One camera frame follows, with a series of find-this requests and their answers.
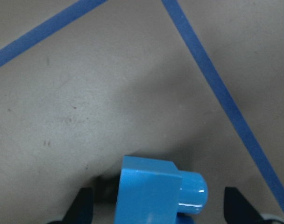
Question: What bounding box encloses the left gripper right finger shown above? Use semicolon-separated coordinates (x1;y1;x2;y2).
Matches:
223;187;284;224

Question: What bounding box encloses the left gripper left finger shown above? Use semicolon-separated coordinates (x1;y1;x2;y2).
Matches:
49;188;93;224

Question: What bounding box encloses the blue toy block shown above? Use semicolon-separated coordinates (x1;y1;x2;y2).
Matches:
114;156;208;224

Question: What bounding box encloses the brown paper table cover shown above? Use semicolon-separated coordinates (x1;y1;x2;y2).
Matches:
0;0;284;224

